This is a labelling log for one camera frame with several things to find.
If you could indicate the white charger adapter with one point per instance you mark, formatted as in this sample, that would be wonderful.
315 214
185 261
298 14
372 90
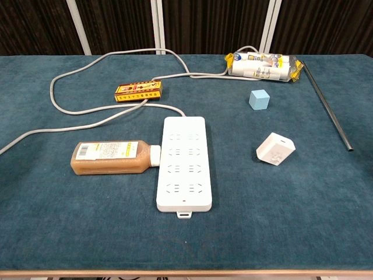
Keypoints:
275 148

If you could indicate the white power strip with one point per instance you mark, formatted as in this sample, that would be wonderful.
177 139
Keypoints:
183 163

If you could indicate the yellow red cardboard box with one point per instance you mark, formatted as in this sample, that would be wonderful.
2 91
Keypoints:
137 91

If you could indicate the brown juice bottle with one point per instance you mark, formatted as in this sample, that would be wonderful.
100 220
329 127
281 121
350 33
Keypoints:
110 163

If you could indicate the light blue cube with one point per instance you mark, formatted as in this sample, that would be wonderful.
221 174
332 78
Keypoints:
258 100

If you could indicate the teal velvet table cloth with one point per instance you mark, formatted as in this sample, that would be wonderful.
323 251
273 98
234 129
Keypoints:
262 204

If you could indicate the pack of white bag rolls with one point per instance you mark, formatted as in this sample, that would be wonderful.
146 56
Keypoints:
262 67

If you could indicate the dark brown pleated curtain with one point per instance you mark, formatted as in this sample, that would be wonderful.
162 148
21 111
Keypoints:
122 23

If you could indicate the thin metal rod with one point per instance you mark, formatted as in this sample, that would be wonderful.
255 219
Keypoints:
328 108

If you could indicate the white partition frame post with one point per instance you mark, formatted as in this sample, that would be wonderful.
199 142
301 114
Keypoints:
269 26
157 26
78 27

